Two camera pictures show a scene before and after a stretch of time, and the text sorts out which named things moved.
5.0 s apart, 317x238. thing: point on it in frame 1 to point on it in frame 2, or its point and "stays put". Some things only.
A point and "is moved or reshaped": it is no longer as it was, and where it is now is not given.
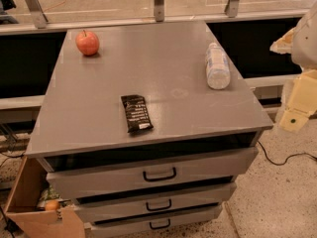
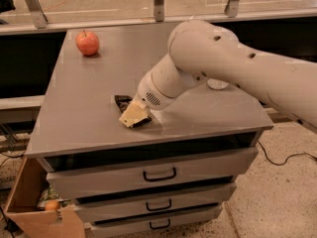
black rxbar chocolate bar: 137,113 is moved or reshaped
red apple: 87,43 stays put
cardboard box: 33,222 stays put
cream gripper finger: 303,102 to 149,95
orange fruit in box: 52,205 stays put
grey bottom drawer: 156,221 stays put
